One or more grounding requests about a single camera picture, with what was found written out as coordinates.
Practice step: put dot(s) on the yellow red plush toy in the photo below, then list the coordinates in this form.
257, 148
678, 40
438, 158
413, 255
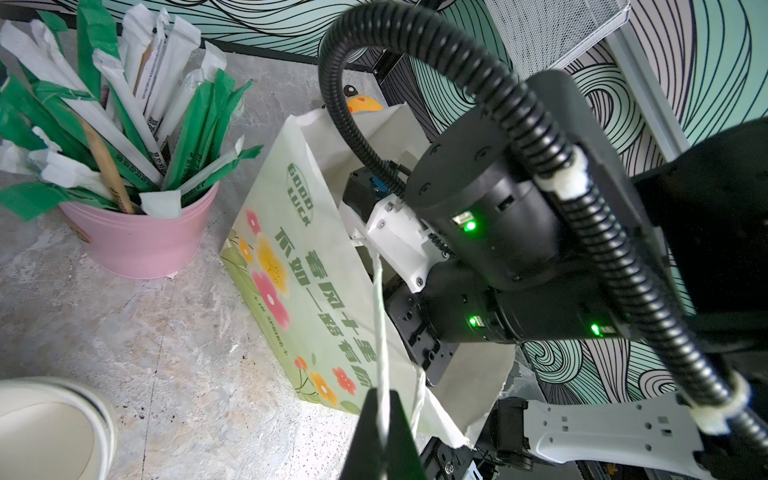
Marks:
357, 102

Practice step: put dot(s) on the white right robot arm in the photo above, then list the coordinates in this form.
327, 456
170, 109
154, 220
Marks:
549, 240

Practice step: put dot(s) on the green white wrapped straws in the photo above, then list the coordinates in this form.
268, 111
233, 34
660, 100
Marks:
135, 125

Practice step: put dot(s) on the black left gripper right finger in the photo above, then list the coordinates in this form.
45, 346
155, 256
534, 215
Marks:
401, 457

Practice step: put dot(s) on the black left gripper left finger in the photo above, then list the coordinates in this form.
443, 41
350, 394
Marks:
364, 460

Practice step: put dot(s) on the white paper takeout bag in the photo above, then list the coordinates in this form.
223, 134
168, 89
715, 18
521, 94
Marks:
302, 277

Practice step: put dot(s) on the stack of paper cups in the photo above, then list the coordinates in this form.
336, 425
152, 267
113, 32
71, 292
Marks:
55, 428

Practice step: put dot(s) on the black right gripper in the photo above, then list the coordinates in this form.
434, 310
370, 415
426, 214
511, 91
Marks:
456, 306

